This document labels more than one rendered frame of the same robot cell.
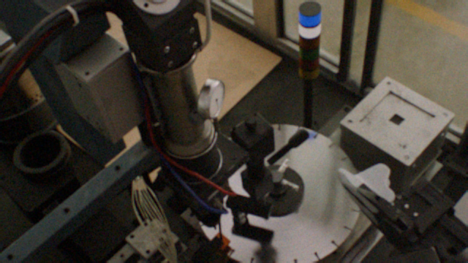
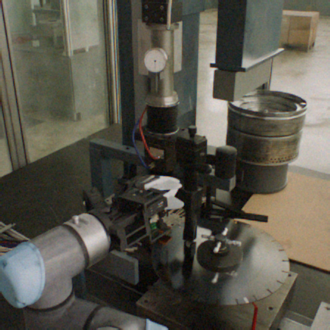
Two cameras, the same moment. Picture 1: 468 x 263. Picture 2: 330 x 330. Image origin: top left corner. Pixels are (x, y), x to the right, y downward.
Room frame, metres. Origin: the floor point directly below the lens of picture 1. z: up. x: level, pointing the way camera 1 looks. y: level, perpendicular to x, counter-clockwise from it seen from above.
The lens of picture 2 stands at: (0.21, -0.80, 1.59)
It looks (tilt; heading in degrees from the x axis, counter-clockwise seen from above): 27 degrees down; 72
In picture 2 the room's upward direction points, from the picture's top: straight up
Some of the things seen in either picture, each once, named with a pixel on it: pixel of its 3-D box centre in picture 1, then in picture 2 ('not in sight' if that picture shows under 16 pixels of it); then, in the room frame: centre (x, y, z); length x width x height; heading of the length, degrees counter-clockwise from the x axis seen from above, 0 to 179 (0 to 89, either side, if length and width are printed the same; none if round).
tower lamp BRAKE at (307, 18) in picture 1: (309, 14); not in sight; (0.87, -0.18, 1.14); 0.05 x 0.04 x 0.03; 40
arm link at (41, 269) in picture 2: not in sight; (40, 267); (0.19, -0.31, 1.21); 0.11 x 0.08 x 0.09; 30
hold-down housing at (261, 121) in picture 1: (254, 157); (191, 169); (0.52, -0.02, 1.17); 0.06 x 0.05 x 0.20; 121
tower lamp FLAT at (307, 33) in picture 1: (309, 25); not in sight; (0.87, -0.18, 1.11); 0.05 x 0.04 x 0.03; 40
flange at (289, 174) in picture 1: (276, 187); (219, 250); (0.59, -0.06, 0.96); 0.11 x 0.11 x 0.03
